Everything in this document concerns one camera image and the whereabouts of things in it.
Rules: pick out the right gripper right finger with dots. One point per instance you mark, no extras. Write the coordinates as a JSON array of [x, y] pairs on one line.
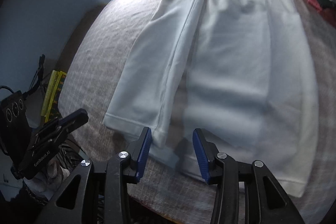
[[206, 157]]

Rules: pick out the black tripod stand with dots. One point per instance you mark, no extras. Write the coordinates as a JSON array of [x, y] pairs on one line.
[[38, 76]]

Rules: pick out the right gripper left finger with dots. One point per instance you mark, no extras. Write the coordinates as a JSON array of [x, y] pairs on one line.
[[138, 151]]

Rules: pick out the beige plaid bed blanket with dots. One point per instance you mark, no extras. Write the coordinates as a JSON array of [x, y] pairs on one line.
[[94, 74]]

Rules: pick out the yellow box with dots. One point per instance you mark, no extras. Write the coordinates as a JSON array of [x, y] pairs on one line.
[[50, 109]]

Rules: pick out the white shorts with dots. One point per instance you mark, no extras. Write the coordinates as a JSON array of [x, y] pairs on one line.
[[240, 69]]

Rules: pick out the red folded garment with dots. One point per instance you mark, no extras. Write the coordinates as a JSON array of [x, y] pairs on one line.
[[328, 14]]

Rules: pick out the grey gloved left hand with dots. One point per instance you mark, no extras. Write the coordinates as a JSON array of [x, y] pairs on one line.
[[48, 180]]

